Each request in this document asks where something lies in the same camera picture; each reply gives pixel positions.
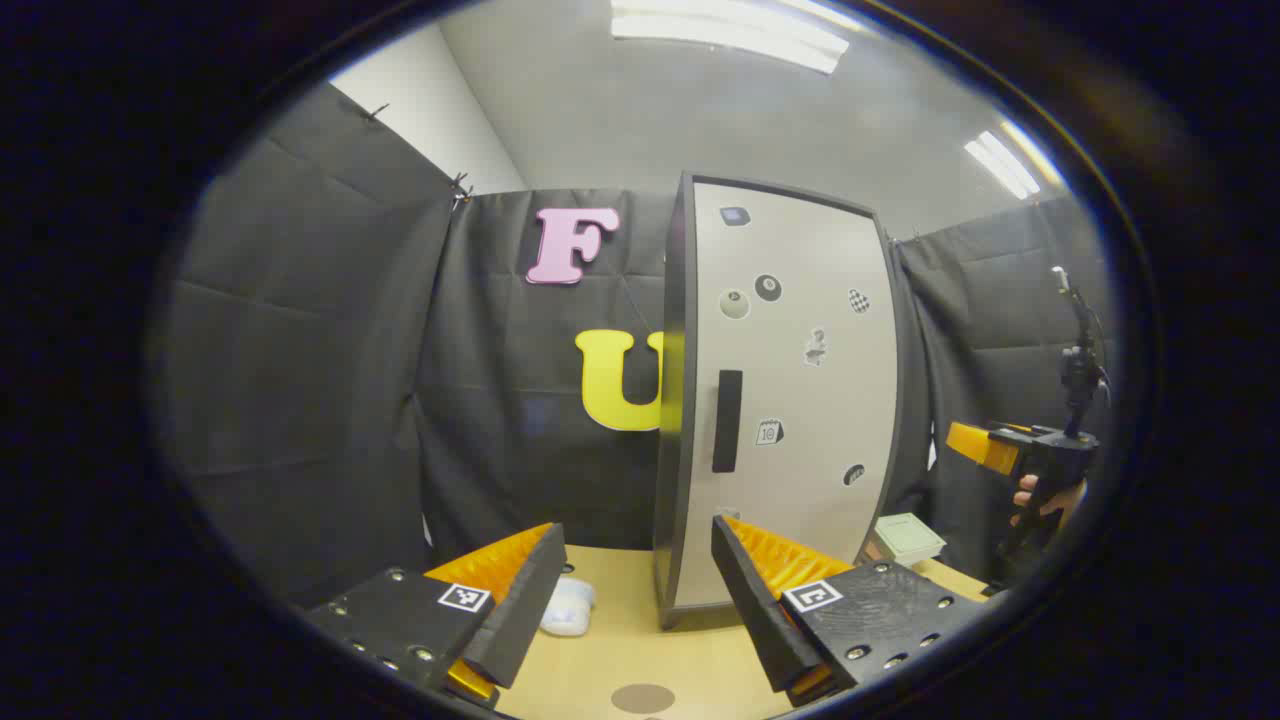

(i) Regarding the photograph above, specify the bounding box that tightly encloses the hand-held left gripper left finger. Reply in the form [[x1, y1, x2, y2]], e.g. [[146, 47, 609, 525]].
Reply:
[[305, 522, 568, 706]]

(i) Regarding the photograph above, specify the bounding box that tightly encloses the black backdrop cloth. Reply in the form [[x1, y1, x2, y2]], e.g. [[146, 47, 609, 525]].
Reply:
[[165, 80, 1116, 611]]

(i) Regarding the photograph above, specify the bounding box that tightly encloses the narrow ceiling light panel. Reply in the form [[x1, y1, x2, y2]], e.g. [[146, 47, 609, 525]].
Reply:
[[963, 120, 1066, 201]]

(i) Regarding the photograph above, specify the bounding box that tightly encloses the pale green book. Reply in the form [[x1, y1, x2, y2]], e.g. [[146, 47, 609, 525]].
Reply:
[[875, 512, 947, 567]]

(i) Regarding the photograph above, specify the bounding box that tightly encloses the black door handle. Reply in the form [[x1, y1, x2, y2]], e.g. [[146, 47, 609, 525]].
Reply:
[[712, 370, 744, 474]]

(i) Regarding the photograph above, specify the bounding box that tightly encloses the dark grey cabinet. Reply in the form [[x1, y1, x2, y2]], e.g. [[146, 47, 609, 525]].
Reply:
[[652, 170, 906, 631]]

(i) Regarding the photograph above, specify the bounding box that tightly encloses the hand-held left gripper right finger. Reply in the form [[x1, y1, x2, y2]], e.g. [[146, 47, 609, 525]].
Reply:
[[711, 515, 986, 706]]

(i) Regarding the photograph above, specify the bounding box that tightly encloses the round brown coaster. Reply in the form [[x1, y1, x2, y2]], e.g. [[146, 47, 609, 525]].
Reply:
[[611, 683, 676, 715]]

